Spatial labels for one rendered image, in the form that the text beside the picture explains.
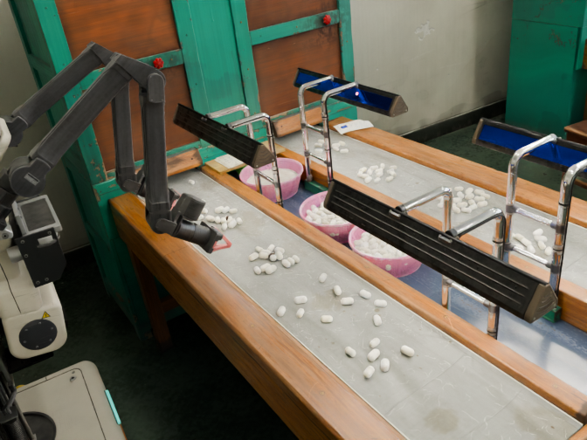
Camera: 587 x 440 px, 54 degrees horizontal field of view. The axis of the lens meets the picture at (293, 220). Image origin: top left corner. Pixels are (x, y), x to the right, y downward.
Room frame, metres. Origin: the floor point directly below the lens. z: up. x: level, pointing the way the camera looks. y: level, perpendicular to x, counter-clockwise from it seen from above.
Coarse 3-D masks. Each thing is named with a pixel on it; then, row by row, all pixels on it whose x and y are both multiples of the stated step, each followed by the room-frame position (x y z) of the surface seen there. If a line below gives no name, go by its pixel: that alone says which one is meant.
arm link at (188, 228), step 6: (180, 216) 1.43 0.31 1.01; (180, 222) 1.41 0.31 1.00; (186, 222) 1.43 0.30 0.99; (192, 222) 1.45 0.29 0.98; (180, 228) 1.40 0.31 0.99; (186, 228) 1.41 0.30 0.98; (192, 228) 1.42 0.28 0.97; (174, 234) 1.40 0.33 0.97; (180, 234) 1.40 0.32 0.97; (186, 234) 1.41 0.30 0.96; (192, 234) 1.42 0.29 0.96; (186, 240) 1.42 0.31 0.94
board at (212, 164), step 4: (268, 148) 2.42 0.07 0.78; (276, 148) 2.41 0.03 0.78; (280, 148) 2.40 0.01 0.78; (284, 148) 2.40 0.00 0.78; (276, 152) 2.37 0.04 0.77; (280, 152) 2.39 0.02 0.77; (212, 160) 2.37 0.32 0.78; (208, 164) 2.33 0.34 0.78; (212, 164) 2.32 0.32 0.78; (216, 164) 2.32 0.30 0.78; (220, 164) 2.31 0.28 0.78; (240, 164) 2.28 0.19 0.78; (244, 164) 2.29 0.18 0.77; (212, 168) 2.29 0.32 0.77; (216, 168) 2.27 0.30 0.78; (220, 168) 2.27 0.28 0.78; (224, 168) 2.26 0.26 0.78; (228, 168) 2.26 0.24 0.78; (232, 168) 2.26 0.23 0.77; (236, 168) 2.27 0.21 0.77; (220, 172) 2.23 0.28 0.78; (224, 172) 2.24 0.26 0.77
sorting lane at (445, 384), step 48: (192, 192) 2.15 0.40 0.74; (240, 240) 1.71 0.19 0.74; (288, 240) 1.67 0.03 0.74; (240, 288) 1.43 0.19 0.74; (288, 288) 1.40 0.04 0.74; (336, 336) 1.16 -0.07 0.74; (384, 336) 1.14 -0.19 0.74; (432, 336) 1.11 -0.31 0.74; (384, 384) 0.97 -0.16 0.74; (432, 384) 0.95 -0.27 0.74; (480, 384) 0.94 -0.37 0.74; (432, 432) 0.82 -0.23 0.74; (480, 432) 0.81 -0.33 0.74; (528, 432) 0.79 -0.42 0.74; (576, 432) 0.78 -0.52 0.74
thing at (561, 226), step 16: (528, 144) 1.36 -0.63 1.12; (544, 144) 1.37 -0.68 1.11; (512, 160) 1.33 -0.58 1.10; (512, 176) 1.32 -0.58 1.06; (576, 176) 1.19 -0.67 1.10; (512, 192) 1.32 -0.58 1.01; (560, 192) 1.20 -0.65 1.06; (512, 208) 1.31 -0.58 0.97; (560, 208) 1.19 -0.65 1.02; (512, 224) 1.32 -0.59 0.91; (560, 224) 1.19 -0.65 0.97; (560, 240) 1.19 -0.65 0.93; (528, 256) 1.26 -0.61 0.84; (560, 256) 1.19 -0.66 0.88; (560, 272) 1.19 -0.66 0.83
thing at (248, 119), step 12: (228, 108) 2.00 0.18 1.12; (240, 108) 2.02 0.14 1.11; (204, 120) 1.94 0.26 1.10; (240, 120) 1.85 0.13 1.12; (252, 120) 1.87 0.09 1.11; (252, 132) 2.04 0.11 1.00; (276, 156) 1.91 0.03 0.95; (276, 168) 1.90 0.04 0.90; (276, 180) 1.90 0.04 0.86; (276, 192) 1.91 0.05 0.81
